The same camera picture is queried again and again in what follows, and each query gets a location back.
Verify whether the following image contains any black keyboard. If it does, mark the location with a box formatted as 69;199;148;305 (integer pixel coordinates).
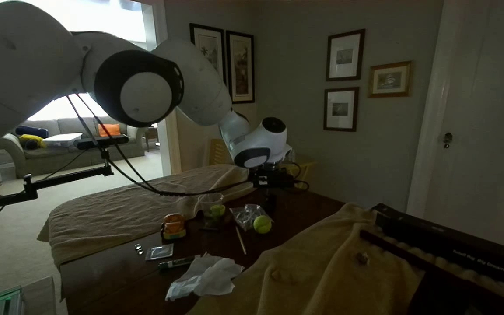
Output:
358;200;504;315

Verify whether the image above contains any black bar camera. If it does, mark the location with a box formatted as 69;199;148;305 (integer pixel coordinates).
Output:
75;134;129;150

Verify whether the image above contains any orange pillow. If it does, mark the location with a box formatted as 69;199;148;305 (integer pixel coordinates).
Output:
94;120;122;139

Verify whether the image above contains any thin wooden stick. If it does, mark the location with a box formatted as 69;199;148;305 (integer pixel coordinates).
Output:
232;225;248;256

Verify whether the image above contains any beige towel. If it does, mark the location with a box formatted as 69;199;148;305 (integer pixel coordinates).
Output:
187;200;425;315

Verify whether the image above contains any beige covered bench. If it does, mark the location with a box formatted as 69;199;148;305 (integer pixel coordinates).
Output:
36;162;257;267

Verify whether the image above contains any clear plastic cup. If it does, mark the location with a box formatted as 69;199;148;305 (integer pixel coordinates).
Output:
195;190;230;228

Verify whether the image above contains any yellow pillow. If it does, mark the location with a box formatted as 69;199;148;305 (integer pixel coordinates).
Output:
17;132;48;150

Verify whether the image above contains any clear plastic bag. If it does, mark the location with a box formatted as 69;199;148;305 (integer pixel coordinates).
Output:
229;200;274;235

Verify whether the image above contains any black framed picture white mat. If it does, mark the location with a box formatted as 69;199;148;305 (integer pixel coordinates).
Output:
325;27;365;81
321;85;360;132

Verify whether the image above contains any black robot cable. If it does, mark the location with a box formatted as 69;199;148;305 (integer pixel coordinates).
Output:
64;92;265;199

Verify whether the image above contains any blue pillow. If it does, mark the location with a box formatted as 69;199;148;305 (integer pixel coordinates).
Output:
13;122;50;139

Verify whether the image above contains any yellow-green tennis ball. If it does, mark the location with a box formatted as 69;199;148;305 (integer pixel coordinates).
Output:
250;213;274;235

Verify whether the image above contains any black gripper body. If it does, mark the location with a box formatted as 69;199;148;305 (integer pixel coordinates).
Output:
260;164;293;192

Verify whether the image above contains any orange block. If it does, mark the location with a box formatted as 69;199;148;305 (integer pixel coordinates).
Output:
160;211;188;242

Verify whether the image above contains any gold framed picture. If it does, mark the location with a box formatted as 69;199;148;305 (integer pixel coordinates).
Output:
367;59;414;99

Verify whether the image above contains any tall black framed picture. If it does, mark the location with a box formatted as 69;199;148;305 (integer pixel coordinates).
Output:
225;29;257;104
188;22;227;88

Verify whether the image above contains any white room door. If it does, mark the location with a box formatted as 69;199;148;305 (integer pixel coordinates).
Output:
405;0;504;255

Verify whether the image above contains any white crumpled tissue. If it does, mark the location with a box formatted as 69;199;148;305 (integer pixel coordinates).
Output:
162;251;246;302

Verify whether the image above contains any small white card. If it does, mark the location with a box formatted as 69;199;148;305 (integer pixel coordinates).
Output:
143;241;174;262

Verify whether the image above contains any grey sofa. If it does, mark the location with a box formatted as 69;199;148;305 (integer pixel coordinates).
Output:
0;111;148;179

